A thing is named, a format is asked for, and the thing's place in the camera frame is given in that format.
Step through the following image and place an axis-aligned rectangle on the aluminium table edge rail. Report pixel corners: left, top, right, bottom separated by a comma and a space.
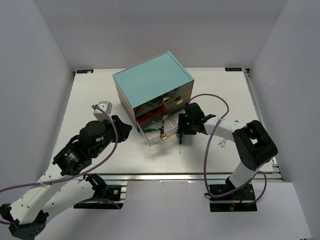
72, 172, 283, 181

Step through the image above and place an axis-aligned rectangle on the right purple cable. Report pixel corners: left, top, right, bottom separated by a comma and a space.
187, 93, 268, 206

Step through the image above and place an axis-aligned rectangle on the small precision screwdriver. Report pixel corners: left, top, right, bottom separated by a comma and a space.
178, 133, 183, 154
160, 120, 165, 135
142, 127, 164, 133

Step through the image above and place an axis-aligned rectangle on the teal drawer cabinet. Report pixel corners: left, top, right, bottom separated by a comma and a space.
112, 51, 195, 130

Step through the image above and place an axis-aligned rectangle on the silver open-end wrench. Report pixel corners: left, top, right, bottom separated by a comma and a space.
218, 138, 227, 148

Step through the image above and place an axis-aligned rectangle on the purple cable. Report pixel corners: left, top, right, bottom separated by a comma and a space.
0, 105, 119, 223
187, 93, 268, 206

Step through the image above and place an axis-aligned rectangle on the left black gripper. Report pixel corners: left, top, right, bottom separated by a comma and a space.
91, 114, 133, 158

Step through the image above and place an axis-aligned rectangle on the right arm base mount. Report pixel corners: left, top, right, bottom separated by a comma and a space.
204, 184, 258, 213

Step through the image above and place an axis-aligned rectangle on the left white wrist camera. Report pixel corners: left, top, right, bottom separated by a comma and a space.
92, 101, 113, 122

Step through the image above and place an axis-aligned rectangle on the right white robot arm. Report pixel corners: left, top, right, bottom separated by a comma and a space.
177, 102, 278, 200

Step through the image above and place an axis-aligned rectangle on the clear drawer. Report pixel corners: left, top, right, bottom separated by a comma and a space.
137, 116, 178, 147

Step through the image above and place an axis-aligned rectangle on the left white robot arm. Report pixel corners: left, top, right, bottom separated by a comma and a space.
0, 115, 132, 240

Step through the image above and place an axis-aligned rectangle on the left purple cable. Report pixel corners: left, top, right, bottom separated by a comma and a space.
0, 105, 119, 223

